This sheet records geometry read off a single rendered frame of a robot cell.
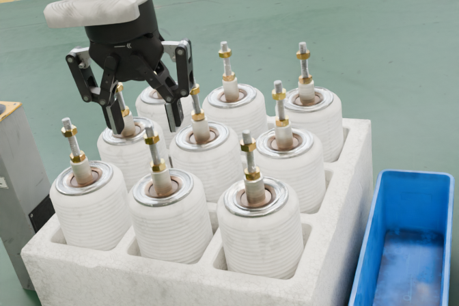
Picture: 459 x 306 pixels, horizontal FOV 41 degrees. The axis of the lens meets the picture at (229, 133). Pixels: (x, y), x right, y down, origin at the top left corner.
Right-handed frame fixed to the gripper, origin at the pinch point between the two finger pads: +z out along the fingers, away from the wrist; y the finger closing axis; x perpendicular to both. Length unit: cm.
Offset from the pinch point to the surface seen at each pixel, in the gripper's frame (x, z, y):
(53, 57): -104, 33, 70
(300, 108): -18.5, 9.3, -15.5
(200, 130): -10.7, 7.9, -2.8
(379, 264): -12.9, 33.5, -25.6
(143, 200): 2.7, 9.4, 1.6
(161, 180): 0.9, 7.8, -0.6
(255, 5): -138, 33, 11
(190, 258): 3.6, 17.6, -3.1
